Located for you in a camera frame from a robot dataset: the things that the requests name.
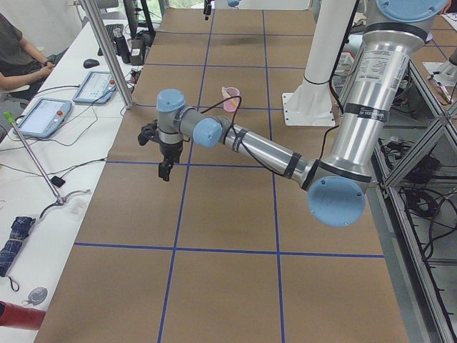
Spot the small black device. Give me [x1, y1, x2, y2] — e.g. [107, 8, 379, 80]
[51, 176, 66, 188]

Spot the near teach pendant tablet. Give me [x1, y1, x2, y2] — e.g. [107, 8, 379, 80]
[18, 97, 72, 138]

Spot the pink mesh pen holder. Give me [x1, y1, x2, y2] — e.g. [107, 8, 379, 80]
[223, 86, 240, 112]

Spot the aluminium frame post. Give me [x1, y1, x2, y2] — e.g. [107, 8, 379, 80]
[80, 0, 134, 109]

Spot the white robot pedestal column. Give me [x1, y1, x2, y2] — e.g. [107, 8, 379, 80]
[301, 0, 358, 99]

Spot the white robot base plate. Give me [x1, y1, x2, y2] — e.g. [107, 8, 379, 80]
[281, 93, 335, 126]

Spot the round silver disc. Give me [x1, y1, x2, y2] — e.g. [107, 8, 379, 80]
[26, 287, 48, 306]

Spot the black box with label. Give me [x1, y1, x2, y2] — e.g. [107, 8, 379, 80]
[130, 32, 154, 66]

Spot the black water bottle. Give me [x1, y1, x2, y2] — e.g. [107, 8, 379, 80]
[113, 28, 131, 64]

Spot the far teach pendant tablet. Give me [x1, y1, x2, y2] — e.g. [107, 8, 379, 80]
[73, 71, 116, 104]

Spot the teach pendant tablet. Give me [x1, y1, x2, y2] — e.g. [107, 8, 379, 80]
[18, 97, 72, 138]
[73, 71, 116, 104]

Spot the metal rod with green tip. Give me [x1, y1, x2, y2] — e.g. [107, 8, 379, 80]
[4, 111, 65, 205]

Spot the black computer mouse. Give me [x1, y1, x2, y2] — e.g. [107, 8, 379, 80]
[83, 59, 100, 69]

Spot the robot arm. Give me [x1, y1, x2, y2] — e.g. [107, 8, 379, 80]
[203, 0, 240, 21]
[138, 1, 449, 227]

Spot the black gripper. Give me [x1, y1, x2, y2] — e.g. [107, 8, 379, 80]
[138, 120, 184, 182]

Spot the black computer monitor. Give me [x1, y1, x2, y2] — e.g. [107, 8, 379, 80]
[122, 0, 156, 39]

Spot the yellow highlighter pen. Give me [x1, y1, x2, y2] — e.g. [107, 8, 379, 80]
[221, 87, 231, 99]

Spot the folded blue umbrella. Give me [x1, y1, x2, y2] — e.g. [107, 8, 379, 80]
[1, 217, 36, 277]

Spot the seated person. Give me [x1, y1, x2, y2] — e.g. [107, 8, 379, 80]
[0, 14, 66, 101]

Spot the red cylinder bottle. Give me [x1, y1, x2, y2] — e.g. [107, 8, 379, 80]
[0, 301, 46, 330]

